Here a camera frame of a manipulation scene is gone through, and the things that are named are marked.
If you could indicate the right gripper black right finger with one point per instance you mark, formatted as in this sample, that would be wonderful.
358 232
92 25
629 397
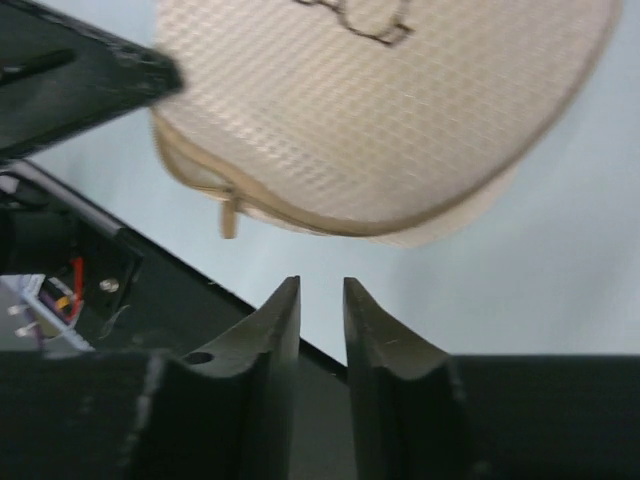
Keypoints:
421 413

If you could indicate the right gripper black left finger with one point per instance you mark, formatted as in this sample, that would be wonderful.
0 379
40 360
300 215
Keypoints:
224 411

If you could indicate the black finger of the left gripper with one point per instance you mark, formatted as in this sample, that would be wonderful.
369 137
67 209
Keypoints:
61 76

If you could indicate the white slotted cable duct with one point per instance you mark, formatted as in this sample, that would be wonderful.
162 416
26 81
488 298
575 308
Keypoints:
42 319

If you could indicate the beige mesh laundry bag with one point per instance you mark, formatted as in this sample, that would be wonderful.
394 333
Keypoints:
397 121

